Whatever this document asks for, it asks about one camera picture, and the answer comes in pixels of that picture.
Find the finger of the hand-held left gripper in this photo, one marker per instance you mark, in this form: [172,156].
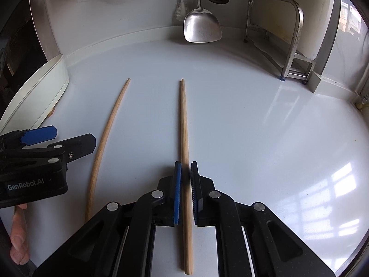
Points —
[40,135]
[80,145]

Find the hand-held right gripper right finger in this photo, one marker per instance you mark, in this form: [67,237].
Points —
[195,193]

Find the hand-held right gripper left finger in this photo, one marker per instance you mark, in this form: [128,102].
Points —
[178,193]

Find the long bamboo chopstick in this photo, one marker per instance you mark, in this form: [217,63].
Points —
[184,127]
[103,150]

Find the white round basin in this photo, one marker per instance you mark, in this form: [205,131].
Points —
[43,92]

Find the person's left hand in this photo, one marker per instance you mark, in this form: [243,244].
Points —
[19,236]

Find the steel spatula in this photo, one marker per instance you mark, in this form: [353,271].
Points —
[201,26]

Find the steel tube rack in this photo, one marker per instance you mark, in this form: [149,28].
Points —
[296,34]

